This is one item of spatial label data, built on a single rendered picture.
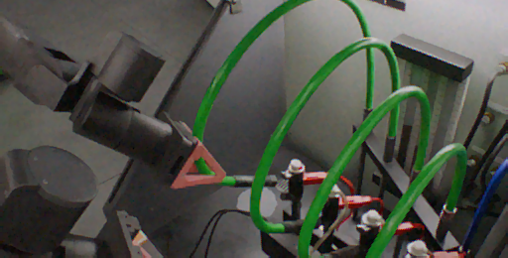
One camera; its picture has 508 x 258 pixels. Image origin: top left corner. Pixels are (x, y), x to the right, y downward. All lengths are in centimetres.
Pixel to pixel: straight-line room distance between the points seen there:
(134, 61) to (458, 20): 52
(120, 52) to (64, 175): 19
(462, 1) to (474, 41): 7
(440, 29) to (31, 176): 66
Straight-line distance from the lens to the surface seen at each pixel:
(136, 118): 50
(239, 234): 103
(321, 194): 48
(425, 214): 73
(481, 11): 74
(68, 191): 32
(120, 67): 47
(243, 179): 64
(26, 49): 55
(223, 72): 52
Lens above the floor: 164
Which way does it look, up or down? 36 degrees down
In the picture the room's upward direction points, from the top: 5 degrees counter-clockwise
